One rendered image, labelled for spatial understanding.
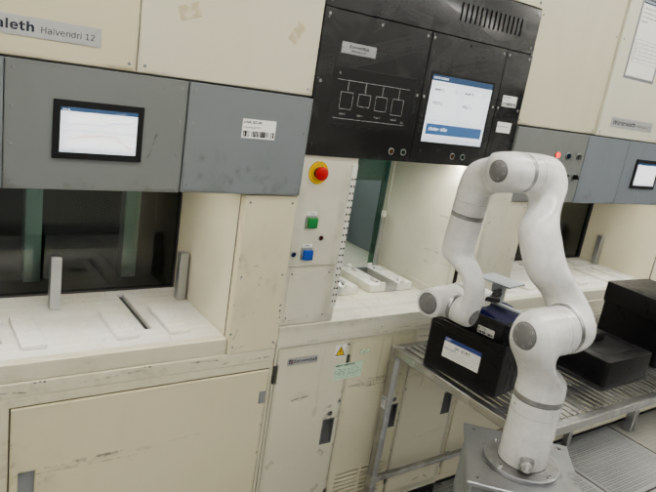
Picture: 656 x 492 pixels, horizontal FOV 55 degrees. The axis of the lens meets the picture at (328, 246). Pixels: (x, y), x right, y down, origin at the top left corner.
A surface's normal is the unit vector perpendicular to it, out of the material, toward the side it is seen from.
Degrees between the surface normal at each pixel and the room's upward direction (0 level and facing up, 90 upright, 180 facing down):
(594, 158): 90
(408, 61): 90
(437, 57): 90
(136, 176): 90
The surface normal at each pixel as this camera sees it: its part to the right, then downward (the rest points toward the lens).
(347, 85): 0.56, 0.30
